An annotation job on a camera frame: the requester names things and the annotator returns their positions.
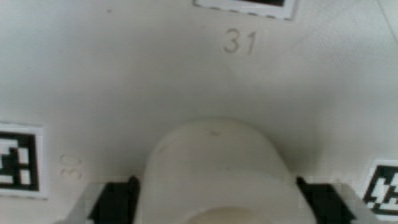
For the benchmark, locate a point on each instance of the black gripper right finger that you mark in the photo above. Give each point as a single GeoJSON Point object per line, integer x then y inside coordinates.
{"type": "Point", "coordinates": [325, 202]}

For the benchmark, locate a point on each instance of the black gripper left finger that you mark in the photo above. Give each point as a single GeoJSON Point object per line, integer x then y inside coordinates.
{"type": "Point", "coordinates": [116, 203]}

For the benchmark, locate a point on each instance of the white cylindrical table leg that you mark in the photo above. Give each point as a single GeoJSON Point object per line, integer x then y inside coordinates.
{"type": "Point", "coordinates": [217, 181]}

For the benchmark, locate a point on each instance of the white round table top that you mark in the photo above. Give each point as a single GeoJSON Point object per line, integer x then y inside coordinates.
{"type": "Point", "coordinates": [119, 66]}

